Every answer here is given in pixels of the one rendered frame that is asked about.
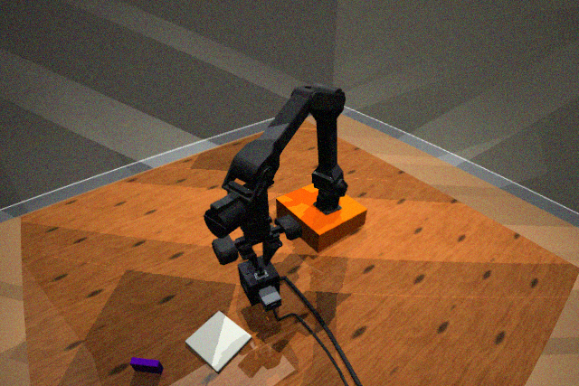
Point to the white flat square slab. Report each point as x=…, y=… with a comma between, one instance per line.
x=218, y=340

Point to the purple rectangular block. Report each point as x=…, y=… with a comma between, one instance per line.
x=146, y=365

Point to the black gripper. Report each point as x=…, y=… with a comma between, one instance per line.
x=256, y=231

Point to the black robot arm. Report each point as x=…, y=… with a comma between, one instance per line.
x=259, y=160

